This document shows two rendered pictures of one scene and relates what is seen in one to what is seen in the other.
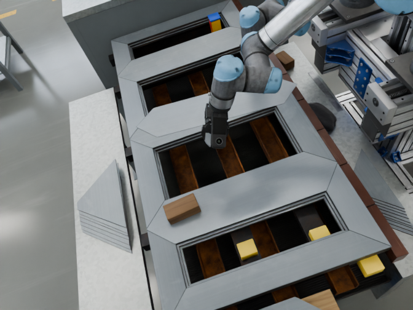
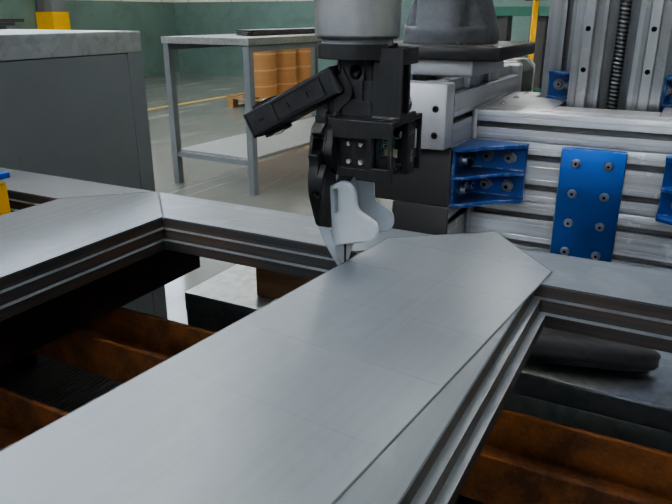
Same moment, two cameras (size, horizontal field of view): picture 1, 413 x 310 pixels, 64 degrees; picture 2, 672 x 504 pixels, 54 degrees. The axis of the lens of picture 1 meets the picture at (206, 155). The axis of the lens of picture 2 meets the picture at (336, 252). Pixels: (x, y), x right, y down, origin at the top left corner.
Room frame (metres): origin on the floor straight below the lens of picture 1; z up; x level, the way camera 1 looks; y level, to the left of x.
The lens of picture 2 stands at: (0.81, 0.22, 1.08)
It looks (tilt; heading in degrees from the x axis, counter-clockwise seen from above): 20 degrees down; 299
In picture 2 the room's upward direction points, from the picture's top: straight up
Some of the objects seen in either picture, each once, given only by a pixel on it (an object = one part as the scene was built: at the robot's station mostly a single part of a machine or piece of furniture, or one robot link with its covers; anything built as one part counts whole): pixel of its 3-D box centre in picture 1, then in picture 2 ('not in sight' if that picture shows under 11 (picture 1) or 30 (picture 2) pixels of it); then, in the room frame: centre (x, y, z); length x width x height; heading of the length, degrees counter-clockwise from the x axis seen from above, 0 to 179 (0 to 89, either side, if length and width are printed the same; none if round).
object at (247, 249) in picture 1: (247, 249); not in sight; (0.38, -0.03, 0.79); 0.06 x 0.05 x 0.04; 91
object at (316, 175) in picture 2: not in sight; (327, 178); (1.11, -0.29, 0.94); 0.05 x 0.02 x 0.09; 91
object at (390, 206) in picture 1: (373, 194); not in sight; (0.46, -0.56, 0.70); 0.39 x 0.12 x 0.04; 1
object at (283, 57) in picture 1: (284, 60); (293, 277); (1.32, -0.55, 0.71); 0.10 x 0.06 x 0.05; 13
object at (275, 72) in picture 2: not in sight; (281, 73); (5.57, -6.91, 0.38); 1.20 x 0.80 x 0.77; 85
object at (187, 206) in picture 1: (182, 208); not in sight; (0.57, 0.14, 0.87); 0.12 x 0.06 x 0.05; 96
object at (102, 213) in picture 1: (102, 209); not in sight; (0.74, 0.49, 0.77); 0.45 x 0.20 x 0.04; 1
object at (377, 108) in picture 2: not in sight; (364, 112); (1.08, -0.32, 1.00); 0.09 x 0.08 x 0.12; 1
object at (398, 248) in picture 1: (291, 91); not in sight; (1.01, -0.46, 0.80); 1.62 x 0.04 x 0.06; 1
